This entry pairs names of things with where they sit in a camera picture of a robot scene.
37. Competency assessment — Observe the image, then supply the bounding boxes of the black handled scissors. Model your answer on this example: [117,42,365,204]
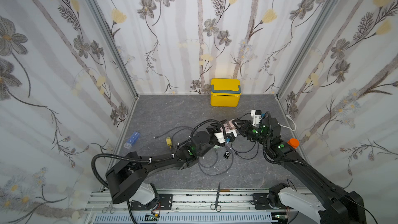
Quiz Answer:
[210,183,222,212]

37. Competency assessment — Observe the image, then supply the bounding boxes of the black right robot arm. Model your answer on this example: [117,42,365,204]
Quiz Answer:
[232,112,366,224]

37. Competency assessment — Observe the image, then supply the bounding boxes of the silver surgical scissors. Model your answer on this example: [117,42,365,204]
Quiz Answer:
[102,202,116,214]

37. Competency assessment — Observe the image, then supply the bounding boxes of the pink power strip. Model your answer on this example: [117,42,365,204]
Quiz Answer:
[223,119,236,132]

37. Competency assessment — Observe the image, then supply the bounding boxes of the black mp3 player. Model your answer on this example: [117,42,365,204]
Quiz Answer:
[223,151,231,159]

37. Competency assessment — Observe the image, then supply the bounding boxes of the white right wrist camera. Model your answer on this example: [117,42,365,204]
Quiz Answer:
[250,110,262,128]

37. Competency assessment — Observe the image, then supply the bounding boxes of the yellow storage box grey handle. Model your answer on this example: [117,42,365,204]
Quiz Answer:
[210,78,242,107]

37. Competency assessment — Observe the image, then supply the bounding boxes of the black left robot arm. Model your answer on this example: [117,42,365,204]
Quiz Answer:
[105,119,227,204]

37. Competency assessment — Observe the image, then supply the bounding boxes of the orange cylindrical bottle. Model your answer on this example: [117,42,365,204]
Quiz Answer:
[288,138,300,149]

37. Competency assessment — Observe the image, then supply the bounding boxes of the yellow usb charger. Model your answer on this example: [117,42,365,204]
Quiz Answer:
[166,137,173,149]

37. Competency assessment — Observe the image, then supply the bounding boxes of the white power strip cord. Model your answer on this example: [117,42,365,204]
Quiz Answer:
[278,114,296,131]

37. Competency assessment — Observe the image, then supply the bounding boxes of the white slotted cable duct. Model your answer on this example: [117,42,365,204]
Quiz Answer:
[93,213,277,224]

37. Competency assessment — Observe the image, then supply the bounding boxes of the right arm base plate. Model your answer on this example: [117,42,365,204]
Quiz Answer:
[252,193,281,210]

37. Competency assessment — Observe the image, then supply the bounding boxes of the blue transparent plastic case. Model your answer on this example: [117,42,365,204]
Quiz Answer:
[123,132,141,149]

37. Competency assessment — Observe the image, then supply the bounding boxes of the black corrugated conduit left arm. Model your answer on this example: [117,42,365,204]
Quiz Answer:
[90,119,236,191]

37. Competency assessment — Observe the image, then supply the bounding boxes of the dark grey usb cable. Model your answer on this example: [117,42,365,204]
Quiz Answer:
[153,126,195,141]

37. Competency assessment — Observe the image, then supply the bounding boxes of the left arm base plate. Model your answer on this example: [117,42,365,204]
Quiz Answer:
[130,194,173,211]

